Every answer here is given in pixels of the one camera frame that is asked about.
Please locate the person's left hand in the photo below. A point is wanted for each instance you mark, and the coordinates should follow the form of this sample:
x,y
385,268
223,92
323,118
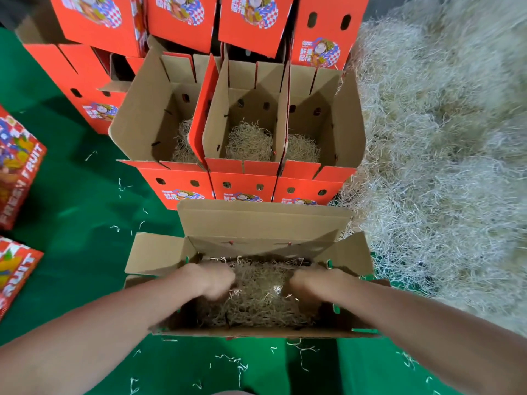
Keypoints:
x,y
207,279

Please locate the person's right hand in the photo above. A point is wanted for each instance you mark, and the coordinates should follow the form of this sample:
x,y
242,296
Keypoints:
x,y
313,285

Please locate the small straw filler clump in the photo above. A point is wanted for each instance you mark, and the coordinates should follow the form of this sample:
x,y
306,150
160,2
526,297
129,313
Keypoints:
x,y
259,300
249,142
183,145
301,148

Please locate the red cardboard box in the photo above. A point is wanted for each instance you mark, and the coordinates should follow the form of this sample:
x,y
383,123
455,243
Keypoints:
x,y
144,111
74,94
255,20
99,20
325,41
243,185
263,222
181,16
342,127

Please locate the pile of wood wool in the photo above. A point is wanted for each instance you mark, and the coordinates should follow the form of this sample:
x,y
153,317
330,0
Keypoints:
x,y
445,144

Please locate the group of red boxes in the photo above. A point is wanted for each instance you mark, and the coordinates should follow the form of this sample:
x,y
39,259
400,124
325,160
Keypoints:
x,y
16,177

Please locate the person's right forearm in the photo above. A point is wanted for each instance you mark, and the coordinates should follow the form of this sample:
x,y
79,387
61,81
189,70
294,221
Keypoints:
x,y
428,333

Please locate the person's left forearm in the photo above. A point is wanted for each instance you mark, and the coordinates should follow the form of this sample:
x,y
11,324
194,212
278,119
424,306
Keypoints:
x,y
82,341

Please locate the person's pink clothing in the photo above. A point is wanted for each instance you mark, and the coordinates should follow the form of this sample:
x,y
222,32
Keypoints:
x,y
233,392

